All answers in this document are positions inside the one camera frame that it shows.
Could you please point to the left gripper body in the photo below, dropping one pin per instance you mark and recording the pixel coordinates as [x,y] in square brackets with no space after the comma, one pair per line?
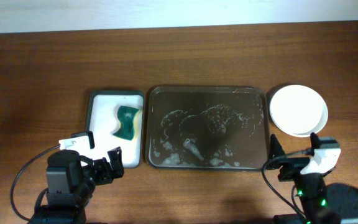
[100,172]

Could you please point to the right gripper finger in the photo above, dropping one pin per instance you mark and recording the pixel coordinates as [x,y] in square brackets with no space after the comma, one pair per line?
[276,150]
[315,142]

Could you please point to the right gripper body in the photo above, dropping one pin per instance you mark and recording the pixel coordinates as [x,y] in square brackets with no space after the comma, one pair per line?
[292,166]

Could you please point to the cream white plate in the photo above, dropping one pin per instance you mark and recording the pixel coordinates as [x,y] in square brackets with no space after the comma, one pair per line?
[298,110]

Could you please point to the green yellow sponge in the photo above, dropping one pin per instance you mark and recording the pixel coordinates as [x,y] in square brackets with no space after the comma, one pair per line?
[127,118]

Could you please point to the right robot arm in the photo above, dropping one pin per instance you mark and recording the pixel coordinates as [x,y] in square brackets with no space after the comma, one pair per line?
[312,200]

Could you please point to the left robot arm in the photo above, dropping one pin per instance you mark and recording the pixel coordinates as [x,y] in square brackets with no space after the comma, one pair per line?
[72,179]

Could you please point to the white soapy tray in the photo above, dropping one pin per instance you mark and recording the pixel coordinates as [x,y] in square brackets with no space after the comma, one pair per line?
[102,120]

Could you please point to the brown plastic tray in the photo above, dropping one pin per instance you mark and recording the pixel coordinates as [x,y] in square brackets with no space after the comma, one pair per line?
[207,127]

